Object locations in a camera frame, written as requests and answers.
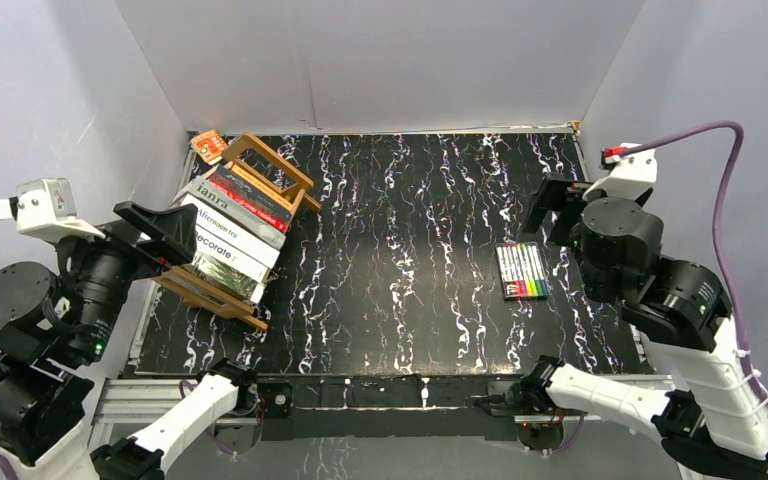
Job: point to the coloured marker pen pack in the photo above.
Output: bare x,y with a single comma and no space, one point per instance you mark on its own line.
523,274

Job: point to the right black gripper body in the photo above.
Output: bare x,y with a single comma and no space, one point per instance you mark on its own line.
561,195

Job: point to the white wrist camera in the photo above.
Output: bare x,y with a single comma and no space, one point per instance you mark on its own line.
45,209
631,174

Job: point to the orange paperback book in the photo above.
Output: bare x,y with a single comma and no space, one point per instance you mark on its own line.
254,185

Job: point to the brown Decorate Furniture book box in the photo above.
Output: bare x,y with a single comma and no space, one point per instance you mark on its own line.
210,244

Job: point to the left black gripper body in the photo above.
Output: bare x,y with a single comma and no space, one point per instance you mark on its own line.
143,242

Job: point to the floral patterned book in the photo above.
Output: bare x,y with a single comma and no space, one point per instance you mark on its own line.
253,194

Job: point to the white Afternoon tea book box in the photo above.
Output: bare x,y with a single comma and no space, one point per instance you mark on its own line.
233,234

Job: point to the white palm leaf book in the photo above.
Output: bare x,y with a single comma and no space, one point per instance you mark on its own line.
226,278

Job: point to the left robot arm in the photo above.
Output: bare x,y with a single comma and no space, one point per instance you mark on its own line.
53,322

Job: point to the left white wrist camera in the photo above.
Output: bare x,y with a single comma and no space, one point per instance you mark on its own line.
45,209

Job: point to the red comic treehouse book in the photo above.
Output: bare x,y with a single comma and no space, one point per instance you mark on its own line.
278,218

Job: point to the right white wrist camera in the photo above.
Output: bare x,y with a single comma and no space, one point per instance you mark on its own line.
631,174

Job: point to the aluminium front rail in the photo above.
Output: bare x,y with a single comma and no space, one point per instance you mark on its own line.
143,401

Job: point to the wooden book rack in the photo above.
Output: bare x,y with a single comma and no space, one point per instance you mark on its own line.
253,154

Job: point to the small orange card pack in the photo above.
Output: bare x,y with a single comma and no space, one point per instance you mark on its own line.
209,146

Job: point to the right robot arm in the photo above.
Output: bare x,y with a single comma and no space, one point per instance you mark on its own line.
716,425

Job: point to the grey book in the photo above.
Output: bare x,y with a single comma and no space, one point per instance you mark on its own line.
219,200

